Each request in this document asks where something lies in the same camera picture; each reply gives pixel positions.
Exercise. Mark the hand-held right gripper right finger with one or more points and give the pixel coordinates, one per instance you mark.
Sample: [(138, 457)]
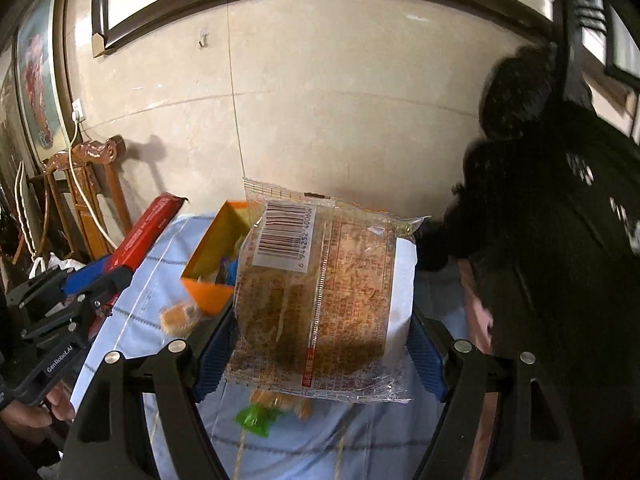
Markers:
[(426, 362)]

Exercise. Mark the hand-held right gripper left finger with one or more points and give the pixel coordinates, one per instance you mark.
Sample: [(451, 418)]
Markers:
[(215, 357)]

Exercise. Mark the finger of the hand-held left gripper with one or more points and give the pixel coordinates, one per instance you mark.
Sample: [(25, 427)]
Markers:
[(87, 275), (75, 320)]

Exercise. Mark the orange cardboard box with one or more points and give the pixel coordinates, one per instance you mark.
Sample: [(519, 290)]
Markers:
[(210, 295)]

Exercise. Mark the long red snack packet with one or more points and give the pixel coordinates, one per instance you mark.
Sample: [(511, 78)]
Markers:
[(145, 230)]

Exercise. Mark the clear brown cake packet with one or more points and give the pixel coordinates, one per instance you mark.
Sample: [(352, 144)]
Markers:
[(325, 300)]

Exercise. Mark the person's left hand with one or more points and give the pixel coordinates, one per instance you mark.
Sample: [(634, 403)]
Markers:
[(30, 416)]

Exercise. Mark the white plastic bag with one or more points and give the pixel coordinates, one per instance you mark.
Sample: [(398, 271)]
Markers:
[(55, 265)]

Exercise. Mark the small yellow cake packet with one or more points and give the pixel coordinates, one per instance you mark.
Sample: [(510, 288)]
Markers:
[(177, 317)]

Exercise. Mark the small green snack packet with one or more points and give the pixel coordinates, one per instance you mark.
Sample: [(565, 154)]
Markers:
[(257, 419)]

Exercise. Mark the light blue checked cloth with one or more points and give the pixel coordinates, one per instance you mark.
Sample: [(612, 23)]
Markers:
[(165, 250)]

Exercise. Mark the small orange snack packet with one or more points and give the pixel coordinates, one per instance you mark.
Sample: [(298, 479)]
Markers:
[(290, 404)]

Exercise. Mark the blue snack packet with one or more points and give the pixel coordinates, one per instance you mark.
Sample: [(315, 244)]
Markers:
[(227, 269)]

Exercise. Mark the carved wooden chair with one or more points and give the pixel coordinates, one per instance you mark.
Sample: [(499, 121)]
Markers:
[(95, 155)]

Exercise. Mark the framed red figure painting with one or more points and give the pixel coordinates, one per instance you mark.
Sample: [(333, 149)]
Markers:
[(37, 75)]

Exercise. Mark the framed floral painting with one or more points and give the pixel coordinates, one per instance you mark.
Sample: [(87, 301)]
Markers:
[(625, 45)]

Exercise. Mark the dark wooden lattice screen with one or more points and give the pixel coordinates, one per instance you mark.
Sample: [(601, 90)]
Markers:
[(585, 15)]

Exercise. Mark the white wall socket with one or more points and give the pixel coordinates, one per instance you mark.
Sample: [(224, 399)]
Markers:
[(78, 111)]

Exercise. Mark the metal wall hook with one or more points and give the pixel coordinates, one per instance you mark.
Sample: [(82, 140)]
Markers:
[(203, 40)]

